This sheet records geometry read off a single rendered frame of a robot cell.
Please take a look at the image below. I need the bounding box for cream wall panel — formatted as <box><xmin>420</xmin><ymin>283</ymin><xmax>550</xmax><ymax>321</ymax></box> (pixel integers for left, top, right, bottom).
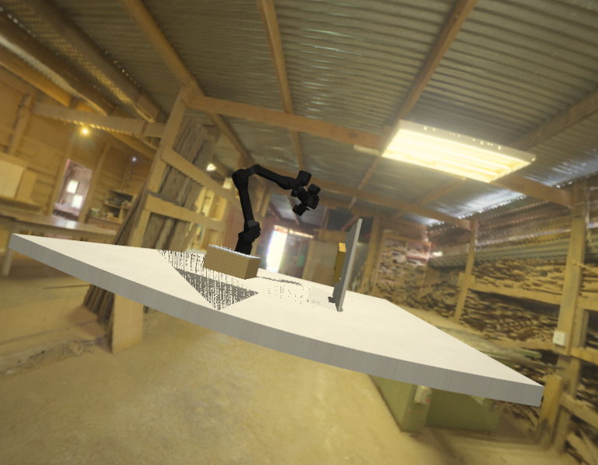
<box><xmin>332</xmin><ymin>219</ymin><xmax>362</xmax><ymax>312</ymax></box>

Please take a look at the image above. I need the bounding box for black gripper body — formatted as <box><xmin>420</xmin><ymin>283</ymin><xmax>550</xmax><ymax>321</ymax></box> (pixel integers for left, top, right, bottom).
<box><xmin>292</xmin><ymin>184</ymin><xmax>321</xmax><ymax>216</ymax></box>

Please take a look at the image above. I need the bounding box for wooden picture frame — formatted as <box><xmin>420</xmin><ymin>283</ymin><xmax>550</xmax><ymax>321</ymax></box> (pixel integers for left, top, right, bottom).
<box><xmin>333</xmin><ymin>243</ymin><xmax>346</xmax><ymax>283</ymax></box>

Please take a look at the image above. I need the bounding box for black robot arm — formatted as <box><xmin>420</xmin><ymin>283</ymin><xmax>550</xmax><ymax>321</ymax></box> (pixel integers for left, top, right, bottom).
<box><xmin>232</xmin><ymin>164</ymin><xmax>320</xmax><ymax>255</ymax></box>

